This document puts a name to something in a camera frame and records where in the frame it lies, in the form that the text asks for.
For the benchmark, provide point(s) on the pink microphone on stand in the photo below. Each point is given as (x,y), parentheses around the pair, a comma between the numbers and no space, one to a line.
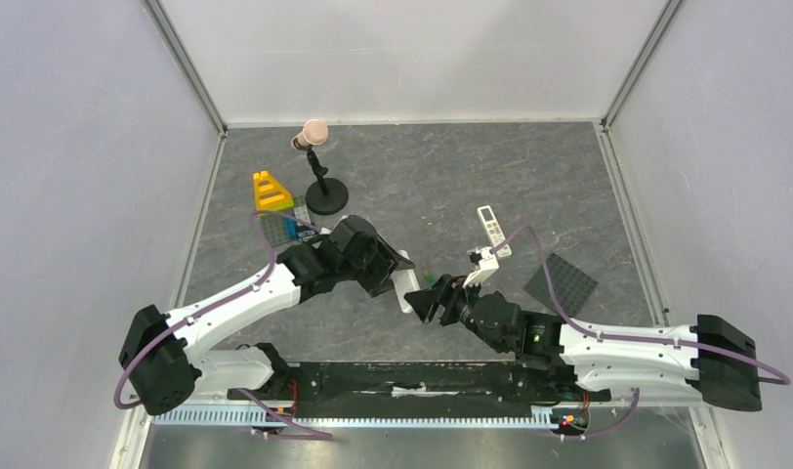
(326,196)

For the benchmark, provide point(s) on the long white remote control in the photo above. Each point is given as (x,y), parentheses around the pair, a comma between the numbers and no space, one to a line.
(493,231)

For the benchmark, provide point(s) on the yellow toy brick tower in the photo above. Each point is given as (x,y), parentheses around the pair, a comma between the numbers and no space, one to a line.
(270,194)

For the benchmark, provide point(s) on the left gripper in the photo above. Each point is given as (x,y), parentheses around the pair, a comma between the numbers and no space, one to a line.
(386,262)

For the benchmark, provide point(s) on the green battery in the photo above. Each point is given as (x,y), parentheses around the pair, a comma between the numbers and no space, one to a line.
(429,277)

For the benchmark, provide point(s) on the dark studded baseplate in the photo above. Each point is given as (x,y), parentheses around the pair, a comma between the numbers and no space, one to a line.
(572,286)

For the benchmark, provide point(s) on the white cable duct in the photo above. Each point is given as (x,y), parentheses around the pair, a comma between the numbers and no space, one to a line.
(540,418)

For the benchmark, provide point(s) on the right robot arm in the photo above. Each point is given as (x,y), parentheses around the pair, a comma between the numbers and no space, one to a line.
(710,360)

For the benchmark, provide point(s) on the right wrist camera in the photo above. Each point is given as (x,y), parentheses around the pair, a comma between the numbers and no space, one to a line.
(485,264)

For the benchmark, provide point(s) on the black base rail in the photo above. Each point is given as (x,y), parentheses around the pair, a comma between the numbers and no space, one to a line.
(421,389)

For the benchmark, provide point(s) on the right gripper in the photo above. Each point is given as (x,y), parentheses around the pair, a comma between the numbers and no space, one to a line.
(446,302)

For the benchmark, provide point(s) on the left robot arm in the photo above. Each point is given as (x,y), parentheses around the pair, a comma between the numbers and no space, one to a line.
(166,358)

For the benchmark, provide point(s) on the white grey remote control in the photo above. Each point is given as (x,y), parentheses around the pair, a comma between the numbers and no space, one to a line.
(405,281)

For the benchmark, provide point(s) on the blue toy brick block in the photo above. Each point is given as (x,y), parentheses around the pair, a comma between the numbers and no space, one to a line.
(281,231)

